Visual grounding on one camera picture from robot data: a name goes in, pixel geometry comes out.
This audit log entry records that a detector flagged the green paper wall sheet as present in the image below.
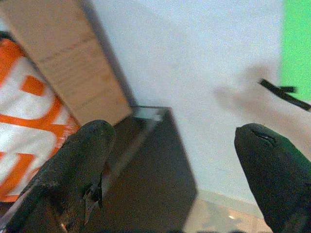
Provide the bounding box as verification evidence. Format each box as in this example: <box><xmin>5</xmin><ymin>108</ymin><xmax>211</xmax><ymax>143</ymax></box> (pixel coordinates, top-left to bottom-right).
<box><xmin>279</xmin><ymin>0</ymin><xmax>311</xmax><ymax>103</ymax></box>

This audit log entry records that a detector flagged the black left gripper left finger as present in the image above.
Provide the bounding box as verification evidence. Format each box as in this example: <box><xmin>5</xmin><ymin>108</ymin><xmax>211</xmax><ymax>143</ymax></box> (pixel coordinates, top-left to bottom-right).
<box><xmin>4</xmin><ymin>119</ymin><xmax>116</xmax><ymax>233</ymax></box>

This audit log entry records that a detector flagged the thin crossed black tape strip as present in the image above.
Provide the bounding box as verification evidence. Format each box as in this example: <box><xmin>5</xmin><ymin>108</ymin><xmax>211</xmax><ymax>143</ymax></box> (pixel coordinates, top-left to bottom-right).
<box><xmin>258</xmin><ymin>78</ymin><xmax>311</xmax><ymax>112</ymax></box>

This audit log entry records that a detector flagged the orange and white shopping bag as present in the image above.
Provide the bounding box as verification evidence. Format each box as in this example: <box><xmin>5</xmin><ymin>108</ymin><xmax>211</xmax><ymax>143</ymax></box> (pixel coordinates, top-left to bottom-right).
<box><xmin>0</xmin><ymin>31</ymin><xmax>82</xmax><ymax>203</ymax></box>

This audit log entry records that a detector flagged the black cabinet with glass top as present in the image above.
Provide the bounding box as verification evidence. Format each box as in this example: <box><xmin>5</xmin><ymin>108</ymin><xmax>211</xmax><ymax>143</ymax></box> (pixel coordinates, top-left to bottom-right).
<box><xmin>0</xmin><ymin>105</ymin><xmax>198</xmax><ymax>233</ymax></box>

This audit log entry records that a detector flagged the brown cardboard box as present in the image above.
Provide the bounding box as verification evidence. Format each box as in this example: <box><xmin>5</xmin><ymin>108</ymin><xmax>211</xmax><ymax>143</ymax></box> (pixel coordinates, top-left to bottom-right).
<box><xmin>0</xmin><ymin>0</ymin><xmax>134</xmax><ymax>127</ymax></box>

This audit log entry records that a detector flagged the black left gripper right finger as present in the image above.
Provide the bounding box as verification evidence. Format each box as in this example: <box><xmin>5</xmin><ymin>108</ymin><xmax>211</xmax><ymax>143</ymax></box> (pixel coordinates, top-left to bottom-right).
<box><xmin>234</xmin><ymin>122</ymin><xmax>311</xmax><ymax>233</ymax></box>

